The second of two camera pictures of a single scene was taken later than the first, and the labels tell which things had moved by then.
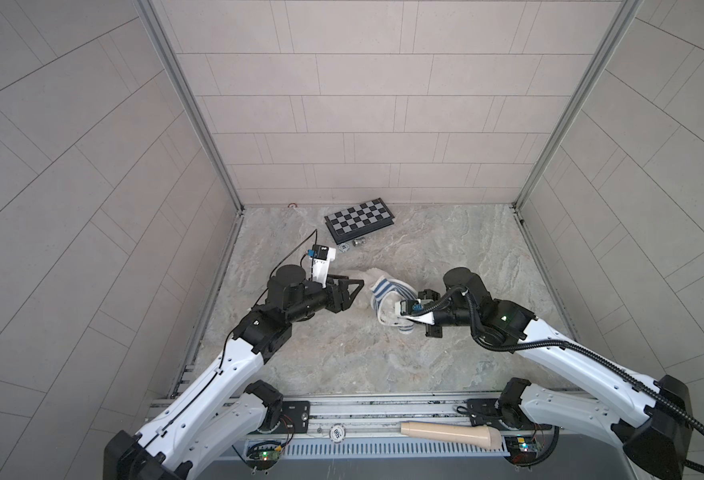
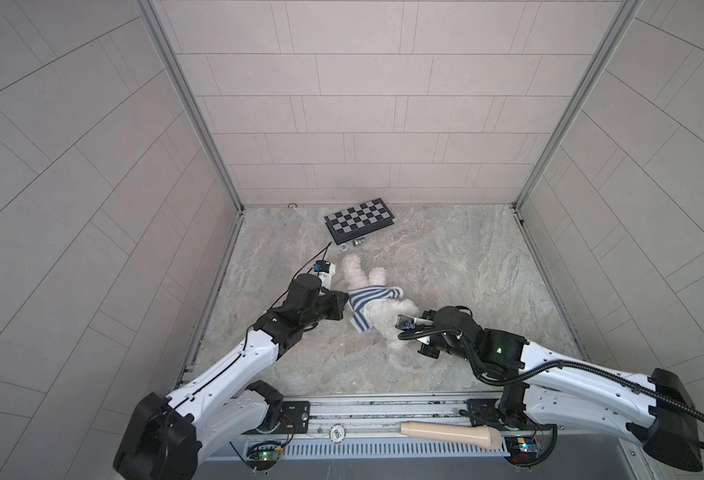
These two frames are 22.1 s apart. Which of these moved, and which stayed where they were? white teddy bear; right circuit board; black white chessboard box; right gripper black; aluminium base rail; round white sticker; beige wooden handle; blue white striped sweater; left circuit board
Moved: blue white striped sweater; right gripper black; white teddy bear
Stayed: black white chessboard box; round white sticker; aluminium base rail; right circuit board; beige wooden handle; left circuit board
